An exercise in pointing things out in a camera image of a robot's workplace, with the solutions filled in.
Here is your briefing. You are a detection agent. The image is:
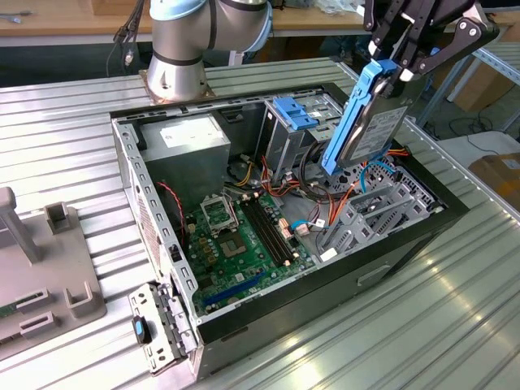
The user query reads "grey metal disk bay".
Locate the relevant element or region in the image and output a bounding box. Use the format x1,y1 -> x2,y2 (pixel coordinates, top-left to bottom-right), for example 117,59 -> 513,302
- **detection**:
316,156 -> 444,265

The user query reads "black RAM slot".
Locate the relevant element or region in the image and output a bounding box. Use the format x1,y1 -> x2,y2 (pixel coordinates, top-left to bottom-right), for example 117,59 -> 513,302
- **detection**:
240,199 -> 282,267
245,198 -> 287,266
249,197 -> 292,264
254,195 -> 297,262

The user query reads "grey power supply unit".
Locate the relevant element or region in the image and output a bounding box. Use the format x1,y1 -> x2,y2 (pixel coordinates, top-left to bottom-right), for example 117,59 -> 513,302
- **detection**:
137,113 -> 232,212

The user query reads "red orange wire bundle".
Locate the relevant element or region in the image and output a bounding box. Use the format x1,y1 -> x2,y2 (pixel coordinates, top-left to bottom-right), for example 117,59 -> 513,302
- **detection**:
259,156 -> 304,202

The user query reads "grey optical drive cage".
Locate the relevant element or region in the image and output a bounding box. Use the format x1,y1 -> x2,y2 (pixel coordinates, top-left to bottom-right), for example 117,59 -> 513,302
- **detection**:
255,93 -> 350,184

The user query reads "large brown cardboard box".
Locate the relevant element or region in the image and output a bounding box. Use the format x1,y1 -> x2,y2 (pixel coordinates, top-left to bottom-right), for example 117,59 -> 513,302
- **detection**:
405,48 -> 520,113

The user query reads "black latch with blue button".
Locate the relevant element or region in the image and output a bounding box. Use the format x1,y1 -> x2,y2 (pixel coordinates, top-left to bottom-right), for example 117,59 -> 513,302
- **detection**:
131,315 -> 154,345

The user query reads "brown square mounting plate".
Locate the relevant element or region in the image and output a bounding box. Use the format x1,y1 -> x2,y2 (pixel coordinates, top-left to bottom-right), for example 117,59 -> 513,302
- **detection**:
137,68 -> 217,107

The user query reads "black hanging cable bundle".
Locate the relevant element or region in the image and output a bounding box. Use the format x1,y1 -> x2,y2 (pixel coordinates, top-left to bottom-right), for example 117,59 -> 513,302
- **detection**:
106,0 -> 146,78

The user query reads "blue wire with white label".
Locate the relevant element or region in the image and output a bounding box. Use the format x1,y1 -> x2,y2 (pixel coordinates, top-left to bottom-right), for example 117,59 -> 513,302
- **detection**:
291,218 -> 328,235

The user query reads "grey metal shelf frame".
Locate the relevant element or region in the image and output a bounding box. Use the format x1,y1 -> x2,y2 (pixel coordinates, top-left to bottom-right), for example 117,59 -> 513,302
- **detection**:
416,40 -> 520,131

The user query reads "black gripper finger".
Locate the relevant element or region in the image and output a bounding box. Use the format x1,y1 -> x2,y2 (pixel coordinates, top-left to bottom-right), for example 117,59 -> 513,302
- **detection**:
362,0 -> 411,62
400,15 -> 501,85

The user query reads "blue expansion slot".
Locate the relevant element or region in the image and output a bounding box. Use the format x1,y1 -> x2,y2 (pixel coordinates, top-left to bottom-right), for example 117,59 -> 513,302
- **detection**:
202,271 -> 267,308

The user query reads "grey parts rack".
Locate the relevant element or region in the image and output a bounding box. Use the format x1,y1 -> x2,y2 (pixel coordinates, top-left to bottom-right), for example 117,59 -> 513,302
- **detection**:
0,186 -> 109,350

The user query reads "hard disk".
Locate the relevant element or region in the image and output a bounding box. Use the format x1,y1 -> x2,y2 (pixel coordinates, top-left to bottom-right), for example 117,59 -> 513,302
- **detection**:
320,58 -> 411,178

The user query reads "yellow brown cardboard box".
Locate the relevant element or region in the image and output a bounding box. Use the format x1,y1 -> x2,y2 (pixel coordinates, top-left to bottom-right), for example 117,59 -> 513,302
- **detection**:
466,152 -> 520,204

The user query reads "blue plastic drive latch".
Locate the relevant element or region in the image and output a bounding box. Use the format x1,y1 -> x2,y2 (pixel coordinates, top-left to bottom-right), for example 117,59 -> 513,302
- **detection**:
274,96 -> 322,132

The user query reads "black open PC case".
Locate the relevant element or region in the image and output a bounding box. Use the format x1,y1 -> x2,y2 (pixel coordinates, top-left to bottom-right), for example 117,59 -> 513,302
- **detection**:
109,82 -> 470,381

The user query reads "white flat board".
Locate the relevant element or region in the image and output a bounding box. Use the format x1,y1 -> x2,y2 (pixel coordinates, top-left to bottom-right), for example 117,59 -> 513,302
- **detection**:
438,129 -> 520,171

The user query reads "green motherboard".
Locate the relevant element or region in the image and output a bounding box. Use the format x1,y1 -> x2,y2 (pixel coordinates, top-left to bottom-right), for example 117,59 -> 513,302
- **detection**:
182,190 -> 318,318

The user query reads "orange disk power wire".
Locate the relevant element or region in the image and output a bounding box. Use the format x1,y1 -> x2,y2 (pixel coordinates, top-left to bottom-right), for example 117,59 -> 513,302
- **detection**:
324,145 -> 412,231

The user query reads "metal socket cover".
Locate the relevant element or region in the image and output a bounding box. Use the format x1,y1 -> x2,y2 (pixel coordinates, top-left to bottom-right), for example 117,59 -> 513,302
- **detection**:
201,193 -> 239,236

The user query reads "red black twisted wire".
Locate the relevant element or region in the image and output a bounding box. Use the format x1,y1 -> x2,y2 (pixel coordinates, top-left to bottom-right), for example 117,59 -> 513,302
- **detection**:
156,181 -> 188,249

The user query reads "green RAM stick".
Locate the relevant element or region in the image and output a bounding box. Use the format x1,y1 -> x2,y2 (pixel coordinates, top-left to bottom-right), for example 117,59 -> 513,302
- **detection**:
0,290 -> 45,321

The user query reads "hinged metal slot bracket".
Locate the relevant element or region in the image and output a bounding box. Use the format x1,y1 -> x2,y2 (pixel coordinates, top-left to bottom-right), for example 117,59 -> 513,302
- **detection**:
128,282 -> 200,377

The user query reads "blue data wire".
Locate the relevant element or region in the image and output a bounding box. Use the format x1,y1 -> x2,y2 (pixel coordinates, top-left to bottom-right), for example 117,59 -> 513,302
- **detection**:
359,160 -> 403,192

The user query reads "long wooden desk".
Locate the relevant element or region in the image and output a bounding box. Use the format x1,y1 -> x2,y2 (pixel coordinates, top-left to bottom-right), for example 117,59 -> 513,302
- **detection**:
0,0 -> 515,48

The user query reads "black cable loop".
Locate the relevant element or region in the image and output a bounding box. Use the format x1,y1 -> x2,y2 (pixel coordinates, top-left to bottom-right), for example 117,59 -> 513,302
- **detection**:
301,141 -> 332,201

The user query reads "yellow black wire bundle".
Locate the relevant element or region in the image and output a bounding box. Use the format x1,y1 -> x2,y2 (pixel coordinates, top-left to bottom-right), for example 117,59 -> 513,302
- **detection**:
237,161 -> 255,189

